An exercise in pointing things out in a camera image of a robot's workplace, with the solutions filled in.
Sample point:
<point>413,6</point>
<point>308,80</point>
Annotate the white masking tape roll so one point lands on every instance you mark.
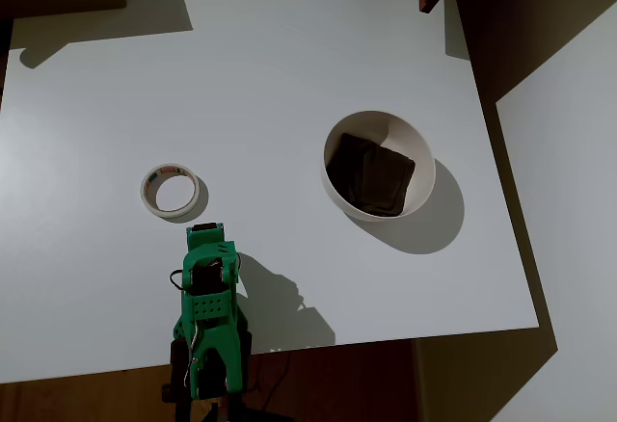
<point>147,200</point>

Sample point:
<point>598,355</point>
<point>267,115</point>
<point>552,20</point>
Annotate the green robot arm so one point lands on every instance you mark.
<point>212,306</point>

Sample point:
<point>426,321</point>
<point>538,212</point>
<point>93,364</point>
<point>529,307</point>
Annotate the dark folded cloth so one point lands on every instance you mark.
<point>371,176</point>

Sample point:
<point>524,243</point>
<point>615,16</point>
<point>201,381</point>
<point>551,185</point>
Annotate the beige round bowl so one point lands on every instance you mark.
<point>414,142</point>

